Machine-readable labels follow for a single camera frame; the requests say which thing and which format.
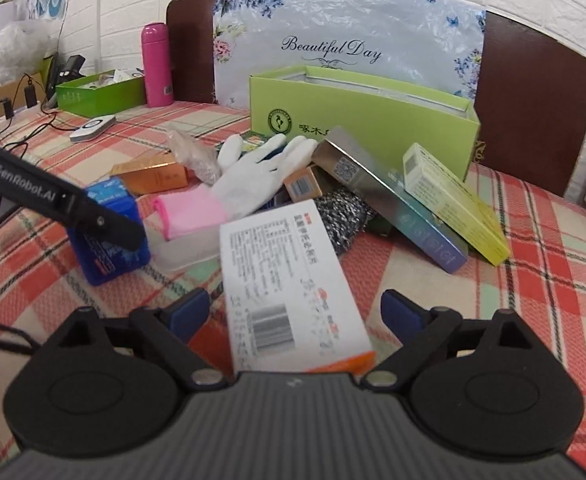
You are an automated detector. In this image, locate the blue tissue pack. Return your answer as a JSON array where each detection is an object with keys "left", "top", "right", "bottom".
[{"left": 67, "top": 177, "right": 151, "bottom": 286}]

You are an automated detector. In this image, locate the white medicine box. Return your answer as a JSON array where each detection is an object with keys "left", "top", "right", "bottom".
[{"left": 219, "top": 200, "right": 375, "bottom": 375}]

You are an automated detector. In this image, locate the steel wool scourer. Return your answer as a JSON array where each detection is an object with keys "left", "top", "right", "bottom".
[{"left": 314, "top": 186, "right": 375, "bottom": 257}]

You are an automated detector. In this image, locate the yellow medicine box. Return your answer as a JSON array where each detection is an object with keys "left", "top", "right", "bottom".
[{"left": 402, "top": 143, "right": 510, "bottom": 266}]

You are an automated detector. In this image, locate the orange gold box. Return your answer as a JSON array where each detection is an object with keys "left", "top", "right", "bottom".
[{"left": 110, "top": 153, "right": 189, "bottom": 195}]

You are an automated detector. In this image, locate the iridescent long box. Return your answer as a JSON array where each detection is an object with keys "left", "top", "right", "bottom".
[{"left": 312, "top": 127, "right": 468, "bottom": 273}]

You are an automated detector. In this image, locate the white and pink glove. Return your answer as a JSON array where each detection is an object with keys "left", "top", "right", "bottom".
[{"left": 153, "top": 134, "right": 318, "bottom": 240}]

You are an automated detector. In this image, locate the clear bag of sticks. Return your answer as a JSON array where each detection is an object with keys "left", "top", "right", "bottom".
[{"left": 168, "top": 131, "right": 222, "bottom": 185}]

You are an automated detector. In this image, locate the small orange barcode box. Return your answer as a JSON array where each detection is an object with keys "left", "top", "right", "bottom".
[{"left": 284, "top": 164, "right": 337, "bottom": 203}]

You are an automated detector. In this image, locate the translucent plastic case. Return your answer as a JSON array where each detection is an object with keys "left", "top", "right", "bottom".
[{"left": 144, "top": 212, "right": 220, "bottom": 273}]

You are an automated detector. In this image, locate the black power adapter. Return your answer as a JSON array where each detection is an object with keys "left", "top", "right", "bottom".
[{"left": 24, "top": 84, "right": 38, "bottom": 108}]

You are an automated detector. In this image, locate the white round-button device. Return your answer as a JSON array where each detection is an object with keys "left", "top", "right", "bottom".
[{"left": 69, "top": 115, "right": 116, "bottom": 143}]

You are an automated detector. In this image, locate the white plastic bag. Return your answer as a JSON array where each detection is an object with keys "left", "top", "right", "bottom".
[{"left": 0, "top": 20, "right": 52, "bottom": 87}]

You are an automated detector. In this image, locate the small green tray box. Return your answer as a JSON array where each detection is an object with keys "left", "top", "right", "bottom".
[{"left": 56, "top": 70, "right": 146, "bottom": 118}]

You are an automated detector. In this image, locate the plaid bed sheet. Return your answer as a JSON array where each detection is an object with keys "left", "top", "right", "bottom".
[{"left": 0, "top": 102, "right": 586, "bottom": 469}]

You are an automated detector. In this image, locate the pink thermos bottle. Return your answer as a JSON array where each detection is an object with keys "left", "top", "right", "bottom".
[{"left": 141, "top": 23, "right": 174, "bottom": 107}]

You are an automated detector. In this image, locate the dark wooden headboard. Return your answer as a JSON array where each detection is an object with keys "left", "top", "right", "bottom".
[{"left": 166, "top": 0, "right": 586, "bottom": 195}]

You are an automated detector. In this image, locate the large green open box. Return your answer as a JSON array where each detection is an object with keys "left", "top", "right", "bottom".
[{"left": 250, "top": 65, "right": 479, "bottom": 179}]

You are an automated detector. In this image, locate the floral plastic pillow bag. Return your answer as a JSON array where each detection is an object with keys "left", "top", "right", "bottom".
[{"left": 212, "top": 0, "right": 486, "bottom": 110}]

